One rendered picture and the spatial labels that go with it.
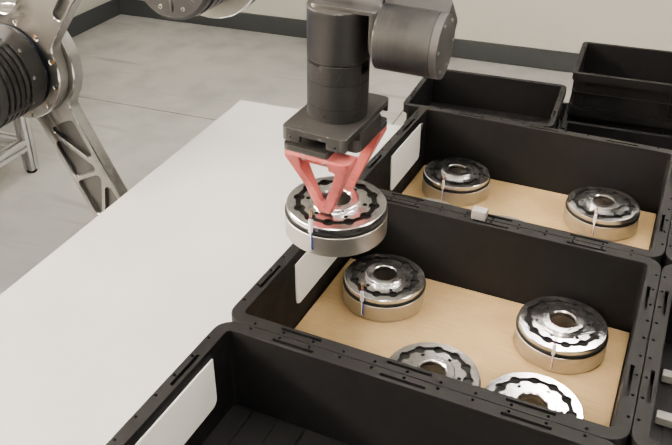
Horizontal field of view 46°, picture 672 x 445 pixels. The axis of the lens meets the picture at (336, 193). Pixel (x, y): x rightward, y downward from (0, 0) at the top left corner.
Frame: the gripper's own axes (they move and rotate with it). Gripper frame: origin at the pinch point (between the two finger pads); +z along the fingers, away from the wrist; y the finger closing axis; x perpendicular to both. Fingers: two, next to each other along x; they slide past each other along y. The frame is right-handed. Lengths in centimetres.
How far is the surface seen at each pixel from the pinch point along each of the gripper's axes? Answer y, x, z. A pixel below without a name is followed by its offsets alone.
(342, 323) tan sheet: 5.6, 1.5, 22.4
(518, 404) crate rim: -7.8, -22.3, 11.6
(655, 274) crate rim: 17.9, -31.0, 11.8
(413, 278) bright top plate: 14.3, -4.2, 19.6
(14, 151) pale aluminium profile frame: 115, 187, 102
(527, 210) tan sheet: 41.6, -12.1, 23.1
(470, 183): 40.8, -3.2, 20.4
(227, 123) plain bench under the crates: 71, 61, 39
